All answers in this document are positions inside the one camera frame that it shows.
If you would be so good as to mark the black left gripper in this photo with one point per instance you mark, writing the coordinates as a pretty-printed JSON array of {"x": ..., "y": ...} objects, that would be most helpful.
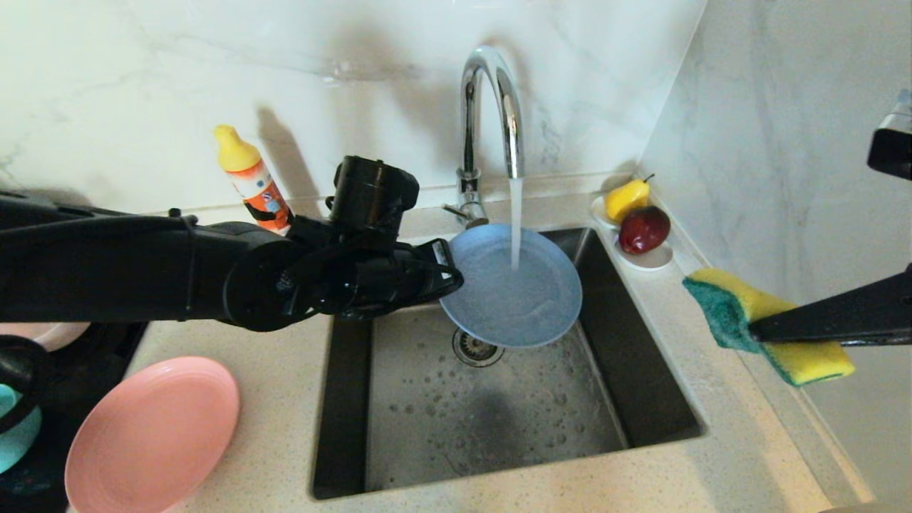
[{"x": 392, "y": 278}]

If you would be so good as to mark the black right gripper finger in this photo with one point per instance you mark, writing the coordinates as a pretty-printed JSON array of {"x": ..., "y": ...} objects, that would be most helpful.
[{"x": 833, "y": 313}]

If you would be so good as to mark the blue grey plate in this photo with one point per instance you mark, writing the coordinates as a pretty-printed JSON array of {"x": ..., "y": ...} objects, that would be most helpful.
[{"x": 513, "y": 299}]

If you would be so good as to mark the yellow green sponge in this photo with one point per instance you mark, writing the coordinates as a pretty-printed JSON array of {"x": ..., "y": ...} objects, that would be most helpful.
[{"x": 727, "y": 313}]

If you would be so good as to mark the chrome gooseneck faucet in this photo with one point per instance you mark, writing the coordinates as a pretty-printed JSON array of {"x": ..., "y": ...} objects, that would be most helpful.
[{"x": 468, "y": 128}]

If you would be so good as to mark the orange dish soap bottle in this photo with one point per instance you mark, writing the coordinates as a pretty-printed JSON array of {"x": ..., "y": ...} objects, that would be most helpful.
[{"x": 249, "y": 174}]

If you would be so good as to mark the pink plate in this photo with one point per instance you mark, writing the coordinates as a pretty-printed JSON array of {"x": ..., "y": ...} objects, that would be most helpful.
[{"x": 153, "y": 434}]

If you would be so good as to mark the pale pink bowl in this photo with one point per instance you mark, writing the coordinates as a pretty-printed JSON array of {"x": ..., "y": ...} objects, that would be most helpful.
[{"x": 43, "y": 331}]

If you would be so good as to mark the teal bowl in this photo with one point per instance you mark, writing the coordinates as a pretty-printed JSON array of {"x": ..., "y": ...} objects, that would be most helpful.
[{"x": 18, "y": 442}]

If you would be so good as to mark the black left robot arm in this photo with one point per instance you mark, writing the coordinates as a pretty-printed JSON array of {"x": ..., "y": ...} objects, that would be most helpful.
[{"x": 107, "y": 271}]

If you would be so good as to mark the stainless steel sink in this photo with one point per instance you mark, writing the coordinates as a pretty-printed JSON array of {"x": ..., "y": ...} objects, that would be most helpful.
[{"x": 570, "y": 427}]

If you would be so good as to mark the round metal drain strainer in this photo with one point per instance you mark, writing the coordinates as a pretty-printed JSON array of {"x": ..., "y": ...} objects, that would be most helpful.
[{"x": 474, "y": 350}]

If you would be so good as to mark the small white dish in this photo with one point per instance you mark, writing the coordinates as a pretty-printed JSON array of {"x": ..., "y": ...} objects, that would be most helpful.
[{"x": 651, "y": 262}]

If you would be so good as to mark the yellow pear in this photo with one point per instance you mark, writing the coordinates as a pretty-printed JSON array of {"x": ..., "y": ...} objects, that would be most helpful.
[{"x": 625, "y": 201}]

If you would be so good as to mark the dark red apple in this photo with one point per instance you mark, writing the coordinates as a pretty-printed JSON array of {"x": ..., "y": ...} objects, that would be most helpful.
[{"x": 643, "y": 230}]

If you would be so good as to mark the black induction cooktop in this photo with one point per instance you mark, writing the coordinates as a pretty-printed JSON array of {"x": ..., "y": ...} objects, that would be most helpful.
[{"x": 71, "y": 370}]

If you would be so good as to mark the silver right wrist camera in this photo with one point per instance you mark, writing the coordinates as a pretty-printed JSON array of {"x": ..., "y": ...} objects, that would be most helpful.
[{"x": 890, "y": 146}]

